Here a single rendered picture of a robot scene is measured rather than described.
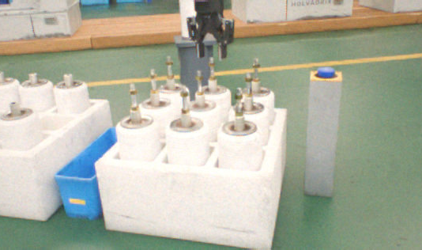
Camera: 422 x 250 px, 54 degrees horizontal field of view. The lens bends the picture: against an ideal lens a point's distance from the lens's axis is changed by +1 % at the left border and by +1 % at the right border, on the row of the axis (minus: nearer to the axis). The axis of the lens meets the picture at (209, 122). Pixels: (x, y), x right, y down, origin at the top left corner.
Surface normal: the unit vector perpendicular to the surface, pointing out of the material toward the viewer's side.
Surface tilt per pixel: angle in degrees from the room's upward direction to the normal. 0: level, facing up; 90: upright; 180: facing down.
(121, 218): 90
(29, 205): 90
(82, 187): 92
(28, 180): 90
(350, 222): 0
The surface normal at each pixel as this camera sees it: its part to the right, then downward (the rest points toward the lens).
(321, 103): -0.25, 0.39
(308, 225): -0.04, -0.92
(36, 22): 0.15, 0.38
